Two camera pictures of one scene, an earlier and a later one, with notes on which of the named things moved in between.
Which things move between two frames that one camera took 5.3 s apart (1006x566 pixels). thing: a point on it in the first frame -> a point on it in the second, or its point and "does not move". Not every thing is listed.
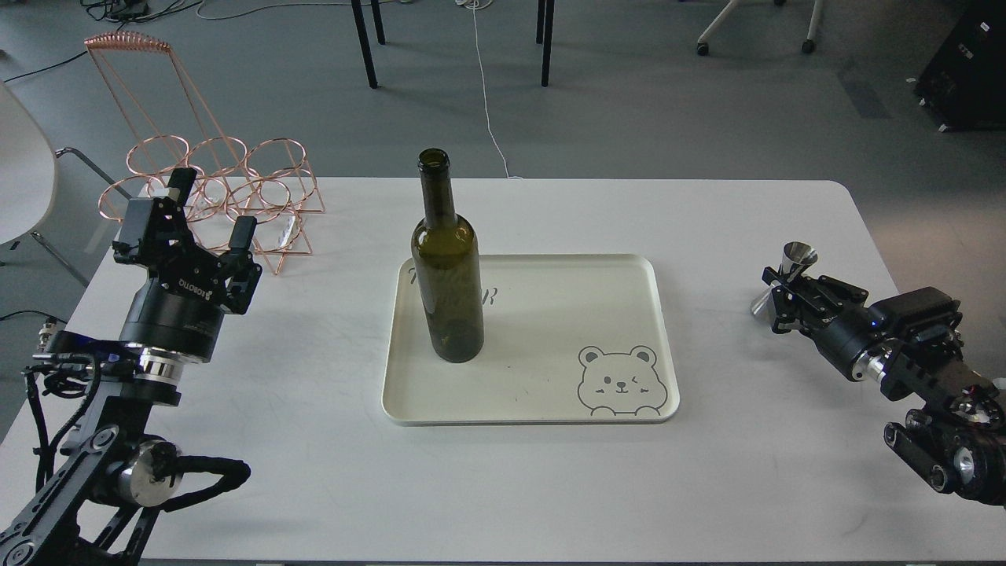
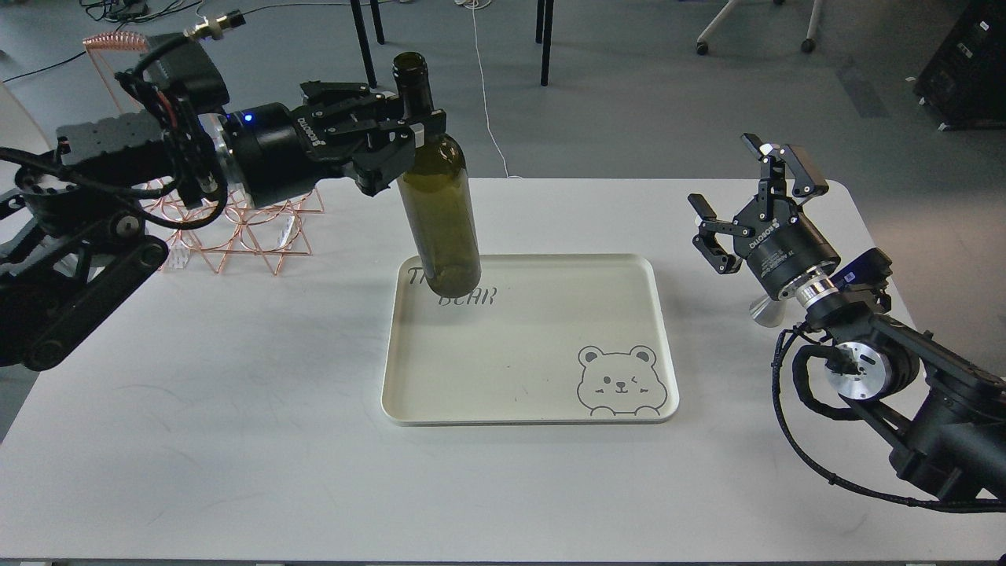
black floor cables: x=122 y=11 does not move
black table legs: x=380 y=38 does not move
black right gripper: x=832 y=314 -> x=776 y=240
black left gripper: x=179 y=309 -> x=345 y=127
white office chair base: x=807 y=46 does not move
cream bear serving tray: x=567 y=339 does not move
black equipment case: x=963 y=85 does not move
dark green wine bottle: x=446 y=257 -> x=436 y=189
